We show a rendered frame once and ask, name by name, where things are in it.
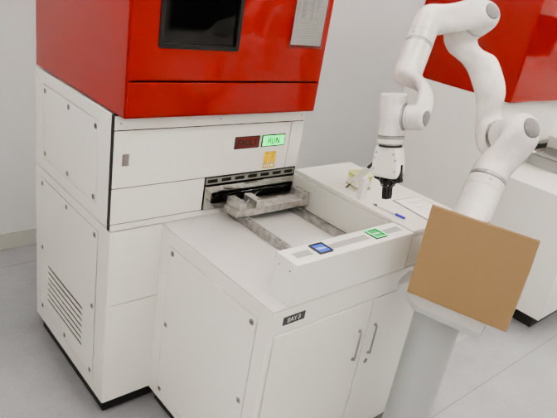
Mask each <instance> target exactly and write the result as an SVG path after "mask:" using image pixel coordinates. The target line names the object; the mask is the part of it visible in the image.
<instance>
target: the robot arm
mask: <svg viewBox="0 0 557 418"><path fill-rule="evenodd" d="M499 19H500V10H499V8H498V6H497V5H496V4H495V3H494V2H491V1H489V0H465V1H461V2H454V3H449V4H428V5H425V6H423V7H421V8H420V9H419V10H418V11H417V12H416V14H415V16H414V19H413V21H412V23H411V26H410V28H409V32H408V34H407V37H406V39H405V42H404V45H403V48H402V51H401V53H400V57H399V59H398V62H397V64H396V67H395V72H394V78H395V81H396V82H397V83H399V84H400V85H403V86H406V87H409V88H410V89H413V90H416V91H417V92H418V93H419V94H418V99H417V101H416V103H415V104H408V95H407V94H406V93H400V92H384V93H381V94H380V109H379V122H378V135H377V137H376V139H377V143H379V144H378V145H376V147H375V152H374V156H373V162H372V169H371V172H372V174H373V175H374V178H376V179H377V180H379V181H380V185H381V186H382V199H385V200H387V199H391V198H392V190H393V187H394V186H395V184H396V183H401V182H403V178H402V177H403V176H404V166H405V159H404V147H403V145H401V144H404V134H405V130H406V129H407V130H422V129H424V128H425V127H426V125H427V124H428V122H429V118H430V115H431V113H432V110H433V103H434V97H433V91H432V89H431V87H430V85H429V83H428V81H426V79H425V78H424V77H423V73H424V68H425V66H426V64H427V61H428V59H429V55H430V53H431V51H432V48H433V44H434V42H435V39H436V36H438V35H443V40H444V44H445V46H446V48H447V50H448V52H449V53H450V54H451V55H452V56H454V57H455V58H457V59H458V60H459V61H460V62H462V64H463V65H464V66H465V68H466V69H467V72H468V74H469V76H470V79H471V82H472V87H473V89H474V93H475V97H476V104H477V112H476V123H475V141H476V145H477V148H478V150H479V152H480V153H481V154H482V155H481V156H480V157H479V159H478V160H477V161H476V162H475V163H474V164H473V166H472V169H471V171H470V173H469V175H468V177H467V181H466V182H465V184H464V186H463V189H462V191H461V193H460V195H459V198H458V200H457V202H456V205H455V207H454V208H453V211H455V212H457V213H460V214H463V215H465V216H470V217H472V218H475V219H478V220H480V221H484V222H487V223H491V221H492V218H493V216H494V213H495V211H496V208H497V206H498V204H499V201H500V200H501V196H502V194H503V192H504V190H505V187H506V185H507V182H508V180H509V178H510V176H511V175H512V173H513V172H514V171H515V170H516V169H517V168H518V167H519V166H520V165H521V164H523V162H524V161H525V160H526V159H527V158H528V157H529V156H530V155H531V153H532V152H533V151H534V149H535V147H536V146H537V144H538V142H539V140H540V135H541V127H540V123H539V121H538V120H537V119H536V118H535V117H534V116H532V115H530V114H525V113H521V114H513V115H511V116H509V117H506V118H504V119H503V118H502V113H501V112H502V106H503V103H504V99H505V97H506V85H505V81H504V77H503V74H502V71H501V67H500V64H499V62H498V60H497V58H496V57H495V56H494V55H492V54H490V53H488V52H486V51H484V50H483V49H482V48H481V47H480V46H479V45H478V43H477V39H478V38H480V37H481V36H484V35H485V34H487V33H488V32H489V31H490V30H492V29H493V28H494V27H495V26H496V25H497V23H498V22H499ZM396 178H397V179H396Z"/></svg>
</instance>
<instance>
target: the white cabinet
mask: <svg viewBox="0 0 557 418"><path fill-rule="evenodd" d="M414 265H415V264H412V265H408V266H405V267H404V269H403V270H399V271H396V272H394V273H391V274H388V275H385V276H382V277H380V278H377V279H373V280H370V281H367V282H365V283H363V284H359V285H356V286H353V287H350V288H348V289H344V290H342V291H339V292H336V293H334V294H329V295H327V296H324V297H322V298H320V299H315V300H313V301H310V302H307V303H305V304H301V305H299V306H296V307H293V308H290V309H286V310H284V311H281V312H278V313H275V314H272V313H271V312H270V311H269V310H267V309H266V308H265V307H264V306H263V305H262V304H260V303H259V302H258V301H257V300H256V299H254V298H253V297H252V296H250V295H249V294H248V293H246V292H245V291H244V290H243V289H242V288H241V287H239V286H238V285H237V284H236V283H235V282H233V281H232V280H231V279H230V278H228V277H227V276H226V275H224V274H223V273H222V272H221V271H219V270H218V269H217V268H216V267H215V266H214V265H213V264H211V263H210V262H209V261H208V260H206V259H205V258H204V257H203V256H201V255H200V254H199V253H197V252H196V251H195V250H193V249H192V248H191V247H190V246H189V245H188V244H187V243H186V242H184V241H183V240H182V239H180V238H179V237H178V236H177V235H175V234H174V233H173V232H172V231H170V230H169V229H168V228H166V227H165V226H164V225H163V230H162V248H161V257H160V266H159V276H158V285H157V303H156V313H155V322H154V331H153V349H152V358H151V367H150V377H149V387H150V388H151V389H152V390H153V392H154V393H155V396H154V398H155V399H156V400H157V402H158V403H159V404H160V405H161V407H162V408H163V409H164V410H165V412H166V413H167V414H168V415H169V416H170V417H171V418H375V417H377V416H378V415H380V414H382V413H383V412H384V410H385V405H386V402H387V400H388V396H389V394H390V388H391V386H392V383H393V380H394V377H395V372H396V369H397V367H398V363H399V360H400V355H401V353H402V350H403V346H404V342H405V339H406V336H407V333H408V330H409V326H410V322H411V319H412V317H413V313H414V310H413V309H412V307H411V306H410V304H409V302H408V301H407V299H406V298H405V296H404V295H403V293H402V292H401V290H400V288H399V286H398V282H399V280H400V279H401V278H402V277H403V276H404V275H405V274H406V273H407V272H409V271H410V270H414Z"/></svg>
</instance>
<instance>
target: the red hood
mask: <svg viewBox="0 0 557 418"><path fill-rule="evenodd" d="M333 3H334V0H36V64H37V65H39V66H40V67H42V68H43V69H45V70H47V71H49V72H50V73H52V74H53V75H55V76H56V77H58V78H60V79H61V80H63V81H64V82H66V83H67V84H69V85H71V86H73V87H74V88H76V89H77V90H79V91H80V92H82V93H83V94H85V95H87V96H89V97H90V98H91V99H93V100H95V101H96V102H98V103H100V104H101V105H103V106H104V107H106V108H107V109H110V110H111V111H113V112H114V113H116V114H117V115H118V116H120V117H121V118H123V119H145V118H165V117H185V116H204V115H224V114H263V113H283V112H303V111H313V110H314V105H315V100H316V96H317V88H318V83H319V79H320V74H321V69H322V61H323V57H324V52H325V47H326V43H327V34H328V30H329V26H330V21H331V16H332V8H333Z"/></svg>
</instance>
